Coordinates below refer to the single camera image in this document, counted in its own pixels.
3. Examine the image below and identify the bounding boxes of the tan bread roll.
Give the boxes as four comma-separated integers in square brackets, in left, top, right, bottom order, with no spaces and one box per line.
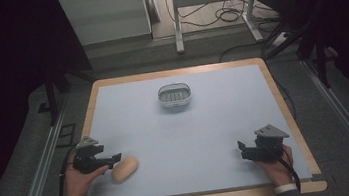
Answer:
[108,154,142,185]

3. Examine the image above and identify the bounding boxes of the black floor cables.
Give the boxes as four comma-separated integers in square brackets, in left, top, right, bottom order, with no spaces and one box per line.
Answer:
[164,0,292,69]

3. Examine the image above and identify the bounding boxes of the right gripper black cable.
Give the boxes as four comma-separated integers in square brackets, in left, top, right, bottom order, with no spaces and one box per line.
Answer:
[273,145,302,196]

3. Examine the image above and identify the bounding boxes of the white metal desk frame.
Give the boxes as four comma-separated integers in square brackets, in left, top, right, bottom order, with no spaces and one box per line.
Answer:
[169,0,271,55]

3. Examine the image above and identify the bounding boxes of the person's left hand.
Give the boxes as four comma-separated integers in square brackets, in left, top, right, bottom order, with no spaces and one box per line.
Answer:
[61,157,113,196]

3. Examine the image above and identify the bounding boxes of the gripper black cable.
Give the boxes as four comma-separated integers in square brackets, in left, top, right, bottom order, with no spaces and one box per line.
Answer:
[49,143,88,196]
[273,145,302,196]

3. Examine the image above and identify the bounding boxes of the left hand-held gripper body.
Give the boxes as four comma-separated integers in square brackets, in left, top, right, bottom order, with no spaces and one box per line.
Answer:
[69,132,115,176]

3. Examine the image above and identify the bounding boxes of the white soap dish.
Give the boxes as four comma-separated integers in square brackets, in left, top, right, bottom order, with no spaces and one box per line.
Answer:
[156,81,193,110]

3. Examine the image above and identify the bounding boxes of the white power strip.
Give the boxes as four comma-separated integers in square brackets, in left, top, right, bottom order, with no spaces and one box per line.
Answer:
[269,31,291,49]

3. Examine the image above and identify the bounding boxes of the grey cabinet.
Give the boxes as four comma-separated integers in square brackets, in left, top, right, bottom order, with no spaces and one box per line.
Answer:
[59,0,154,49]

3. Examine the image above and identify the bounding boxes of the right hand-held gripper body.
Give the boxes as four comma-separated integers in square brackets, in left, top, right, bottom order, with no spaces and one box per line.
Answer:
[240,121,294,165]

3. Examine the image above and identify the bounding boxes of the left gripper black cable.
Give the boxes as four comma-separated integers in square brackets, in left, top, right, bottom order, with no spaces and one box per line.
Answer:
[49,143,88,196]

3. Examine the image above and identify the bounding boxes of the light blue table mat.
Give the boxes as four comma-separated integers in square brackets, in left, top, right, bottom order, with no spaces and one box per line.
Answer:
[74,59,314,196]

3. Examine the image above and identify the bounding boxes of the person's right hand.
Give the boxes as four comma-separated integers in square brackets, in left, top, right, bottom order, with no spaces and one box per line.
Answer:
[253,143,298,190]

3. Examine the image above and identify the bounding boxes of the black stand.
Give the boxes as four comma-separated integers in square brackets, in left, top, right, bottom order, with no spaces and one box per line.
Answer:
[33,66,99,129]
[296,36,343,92]

